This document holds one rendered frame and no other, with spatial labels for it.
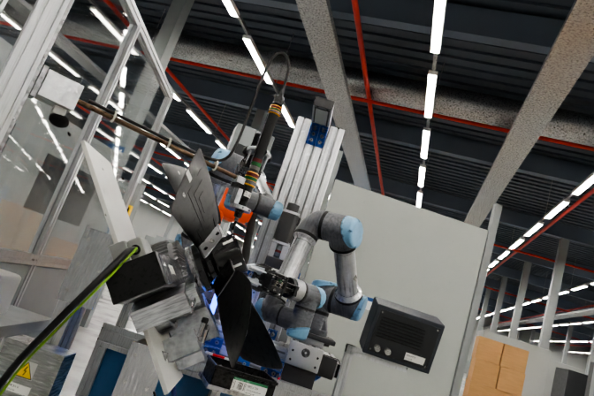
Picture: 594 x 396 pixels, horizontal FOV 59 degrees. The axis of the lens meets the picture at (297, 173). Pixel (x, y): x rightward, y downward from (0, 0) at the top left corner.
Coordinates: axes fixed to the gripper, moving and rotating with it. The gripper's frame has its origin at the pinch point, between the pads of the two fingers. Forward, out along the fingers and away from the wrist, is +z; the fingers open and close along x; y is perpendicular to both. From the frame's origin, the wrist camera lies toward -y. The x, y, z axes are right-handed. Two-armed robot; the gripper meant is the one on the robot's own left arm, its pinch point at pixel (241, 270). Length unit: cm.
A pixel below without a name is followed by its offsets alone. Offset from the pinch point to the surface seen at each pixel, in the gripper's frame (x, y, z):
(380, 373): 37, -73, -179
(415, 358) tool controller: 7, 25, -69
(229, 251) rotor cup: -5.3, 17.3, 18.6
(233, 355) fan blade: 16.3, 39.8, 20.6
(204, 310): 14.1, 7.3, 12.2
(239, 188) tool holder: -23.8, 2.9, 14.9
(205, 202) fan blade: -15.1, 19.9, 33.1
